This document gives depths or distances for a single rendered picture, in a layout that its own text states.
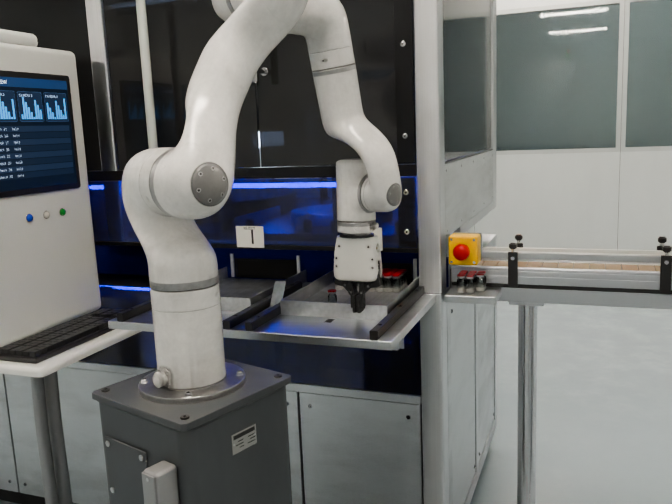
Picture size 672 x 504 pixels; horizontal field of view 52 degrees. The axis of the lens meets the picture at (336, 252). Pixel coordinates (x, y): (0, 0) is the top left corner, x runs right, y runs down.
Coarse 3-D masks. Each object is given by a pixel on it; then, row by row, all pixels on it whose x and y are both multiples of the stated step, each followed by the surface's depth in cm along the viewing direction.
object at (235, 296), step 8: (224, 272) 202; (304, 272) 194; (224, 280) 201; (232, 280) 200; (240, 280) 200; (248, 280) 199; (256, 280) 199; (264, 280) 198; (272, 280) 198; (280, 280) 197; (288, 280) 184; (296, 280) 188; (304, 280) 194; (224, 288) 190; (232, 288) 190; (240, 288) 189; (248, 288) 189; (256, 288) 188; (264, 288) 188; (272, 288) 175; (224, 296) 181; (232, 296) 180; (240, 296) 180; (248, 296) 180; (256, 296) 166; (264, 296) 171; (224, 304) 166; (232, 304) 166; (240, 304) 165; (248, 304) 164
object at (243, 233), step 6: (240, 228) 191; (246, 228) 190; (252, 228) 189; (258, 228) 189; (240, 234) 191; (246, 234) 190; (258, 234) 189; (240, 240) 191; (246, 240) 191; (258, 240) 189; (240, 246) 192; (246, 246) 191; (252, 246) 190; (258, 246) 190
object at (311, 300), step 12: (324, 276) 186; (300, 288) 172; (312, 288) 178; (324, 288) 185; (408, 288) 169; (288, 300) 160; (300, 300) 171; (312, 300) 173; (324, 300) 172; (348, 300) 171; (372, 300) 170; (384, 300) 170; (396, 300) 159; (288, 312) 160; (300, 312) 159; (312, 312) 158; (324, 312) 157; (336, 312) 156; (348, 312) 155; (372, 312) 153; (384, 312) 152
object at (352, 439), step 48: (480, 336) 236; (0, 384) 235; (96, 384) 220; (288, 384) 194; (480, 384) 239; (0, 432) 239; (96, 432) 223; (288, 432) 197; (336, 432) 192; (384, 432) 186; (480, 432) 242; (0, 480) 244; (96, 480) 227; (336, 480) 194; (384, 480) 189
